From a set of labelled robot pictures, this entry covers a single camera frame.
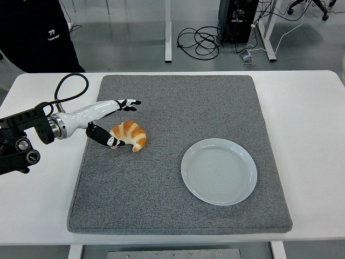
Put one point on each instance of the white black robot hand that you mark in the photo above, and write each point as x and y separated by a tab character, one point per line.
91	112

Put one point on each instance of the golden croissant bread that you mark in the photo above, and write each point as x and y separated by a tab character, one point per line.
132	132

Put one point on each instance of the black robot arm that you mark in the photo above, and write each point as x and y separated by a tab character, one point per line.
24	120

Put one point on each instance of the pale blue round plate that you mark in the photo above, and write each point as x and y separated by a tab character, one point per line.
218	172

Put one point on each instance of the grey metal plate with screws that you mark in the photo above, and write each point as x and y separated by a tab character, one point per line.
175	255

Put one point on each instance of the person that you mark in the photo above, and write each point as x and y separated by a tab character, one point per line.
27	40

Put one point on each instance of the grey fabric mat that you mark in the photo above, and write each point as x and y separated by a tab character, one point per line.
161	189

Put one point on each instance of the white desk leg with foot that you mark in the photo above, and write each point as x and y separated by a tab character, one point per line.
168	40
269	48

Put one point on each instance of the white table leg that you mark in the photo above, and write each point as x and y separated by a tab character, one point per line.
75	252
279	251

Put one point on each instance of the grey floor socket box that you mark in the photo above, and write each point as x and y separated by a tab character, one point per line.
246	58

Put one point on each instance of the black computer tower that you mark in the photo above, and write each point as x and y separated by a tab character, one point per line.
246	32

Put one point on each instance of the black office chair base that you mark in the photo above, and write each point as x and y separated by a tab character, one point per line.
322	6

